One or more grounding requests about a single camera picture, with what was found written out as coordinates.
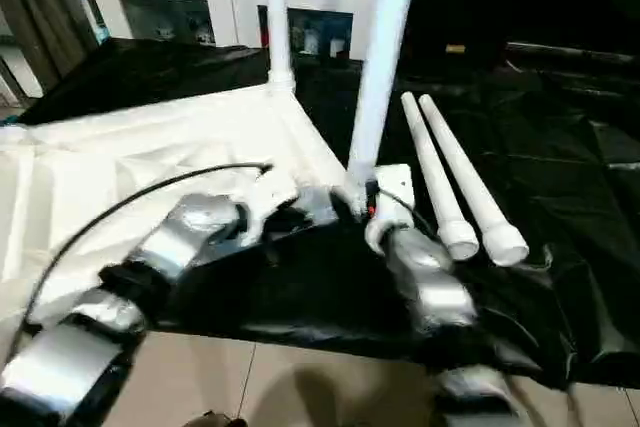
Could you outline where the white plastic table leg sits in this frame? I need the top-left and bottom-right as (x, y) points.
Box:
(416, 93), (531, 269)
(343, 0), (423, 214)
(398, 90), (482, 263)
(261, 0), (297, 94)

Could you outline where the white plastic table top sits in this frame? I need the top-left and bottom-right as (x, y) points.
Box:
(0, 80), (372, 331)

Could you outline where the black work mat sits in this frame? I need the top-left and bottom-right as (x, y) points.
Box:
(0, 36), (640, 391)

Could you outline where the dark robot torso front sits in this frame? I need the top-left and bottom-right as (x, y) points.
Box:
(186, 408), (247, 427)

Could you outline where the grey curtain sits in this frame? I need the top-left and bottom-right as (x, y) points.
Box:
(0, 0), (102, 101)

